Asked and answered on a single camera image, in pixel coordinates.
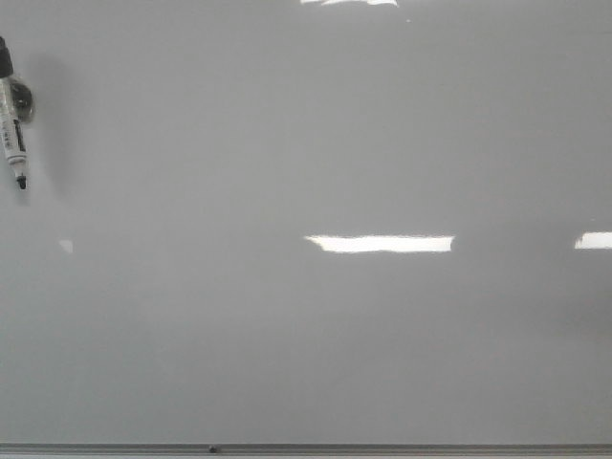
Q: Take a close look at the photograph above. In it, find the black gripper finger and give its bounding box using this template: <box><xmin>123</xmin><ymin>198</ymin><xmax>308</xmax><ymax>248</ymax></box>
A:
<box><xmin>0</xmin><ymin>37</ymin><xmax>14</xmax><ymax>78</ymax></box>

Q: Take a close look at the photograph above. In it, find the white black-tipped whiteboard marker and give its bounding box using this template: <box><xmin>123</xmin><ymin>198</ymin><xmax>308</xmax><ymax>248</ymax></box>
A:
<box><xmin>1</xmin><ymin>77</ymin><xmax>28</xmax><ymax>190</ymax></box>

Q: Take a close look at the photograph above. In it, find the white glossy whiteboard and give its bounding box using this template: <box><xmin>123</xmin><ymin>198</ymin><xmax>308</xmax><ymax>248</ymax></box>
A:
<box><xmin>1</xmin><ymin>1</ymin><xmax>611</xmax><ymax>444</ymax></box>

